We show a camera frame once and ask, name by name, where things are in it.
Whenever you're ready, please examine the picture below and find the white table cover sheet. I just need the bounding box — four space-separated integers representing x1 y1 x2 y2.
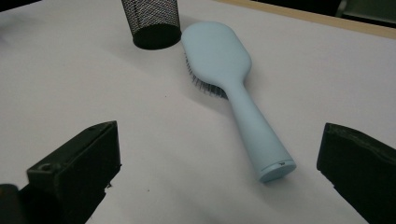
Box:
0 0 396 224

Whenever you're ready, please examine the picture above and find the wooden table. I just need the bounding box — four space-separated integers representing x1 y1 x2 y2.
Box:
214 0 396 40

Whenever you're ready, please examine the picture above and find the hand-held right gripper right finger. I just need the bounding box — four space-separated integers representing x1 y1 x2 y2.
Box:
317 122 396 224

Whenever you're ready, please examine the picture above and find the light blue hairbrush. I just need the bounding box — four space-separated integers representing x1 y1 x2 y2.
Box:
180 21 297 184

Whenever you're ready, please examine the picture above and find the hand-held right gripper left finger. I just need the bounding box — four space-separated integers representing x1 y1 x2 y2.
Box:
19 120 122 224

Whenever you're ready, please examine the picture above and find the black mesh cup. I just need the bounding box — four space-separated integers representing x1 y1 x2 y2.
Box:
120 0 182 50

